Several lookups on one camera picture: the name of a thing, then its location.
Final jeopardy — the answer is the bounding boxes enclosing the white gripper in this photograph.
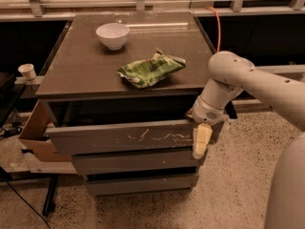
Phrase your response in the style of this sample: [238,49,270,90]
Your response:
[185,96,227,159]

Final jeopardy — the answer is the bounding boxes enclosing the grey drawer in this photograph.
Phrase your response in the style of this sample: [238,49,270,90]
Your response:
[46,119,199,156]
[86,174,199,196]
[72,147,203,175]

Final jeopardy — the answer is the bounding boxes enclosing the white paper cup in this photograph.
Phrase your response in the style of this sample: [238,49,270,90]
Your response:
[18,64,37,83]

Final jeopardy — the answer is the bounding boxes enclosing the grey bottom drawer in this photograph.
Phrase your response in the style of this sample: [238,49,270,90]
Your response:
[86,174,199,196]

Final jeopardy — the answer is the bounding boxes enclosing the black floor cable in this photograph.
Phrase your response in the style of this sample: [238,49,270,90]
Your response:
[0,172,51,229]

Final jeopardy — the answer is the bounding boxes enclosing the grey drawer cabinet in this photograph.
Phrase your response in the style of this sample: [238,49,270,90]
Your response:
[36,12,214,185]

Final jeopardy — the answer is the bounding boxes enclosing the cardboard box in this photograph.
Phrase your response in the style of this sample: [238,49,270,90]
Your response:
[19,101,71,162]

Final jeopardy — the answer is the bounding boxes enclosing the grey top drawer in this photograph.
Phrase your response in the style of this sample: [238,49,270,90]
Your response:
[46,119,199,156]

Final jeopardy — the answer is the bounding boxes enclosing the black table leg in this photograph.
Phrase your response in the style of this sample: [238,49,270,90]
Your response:
[42,175,58,217]

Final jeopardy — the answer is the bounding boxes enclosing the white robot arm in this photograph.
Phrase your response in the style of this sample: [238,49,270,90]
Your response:
[189,51,305,229]

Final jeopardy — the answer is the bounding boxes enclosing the white ceramic bowl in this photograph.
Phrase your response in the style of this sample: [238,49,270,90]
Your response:
[96,23,130,50]

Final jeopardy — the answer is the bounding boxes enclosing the grey middle drawer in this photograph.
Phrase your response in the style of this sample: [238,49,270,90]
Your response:
[72,147,203,175]

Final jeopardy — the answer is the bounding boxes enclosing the green chip bag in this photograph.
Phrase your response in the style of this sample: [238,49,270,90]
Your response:
[117,49,186,89]

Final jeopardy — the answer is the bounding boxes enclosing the orange cable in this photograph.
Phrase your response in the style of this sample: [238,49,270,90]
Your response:
[205,5,222,53]

